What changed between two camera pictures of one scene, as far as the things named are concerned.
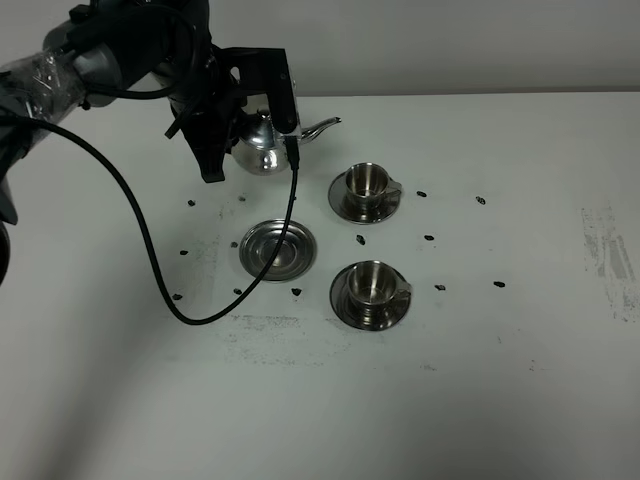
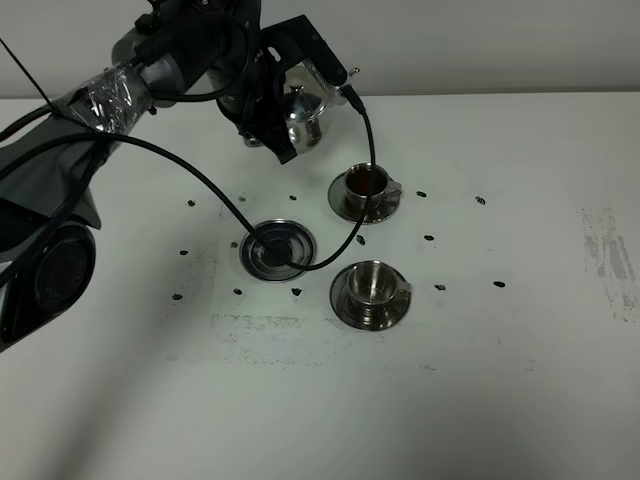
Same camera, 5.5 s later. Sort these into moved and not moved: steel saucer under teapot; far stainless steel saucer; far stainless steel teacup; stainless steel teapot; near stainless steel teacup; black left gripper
Moved: black left gripper; stainless steel teapot
Not moved: steel saucer under teapot; far stainless steel teacup; far stainless steel saucer; near stainless steel teacup
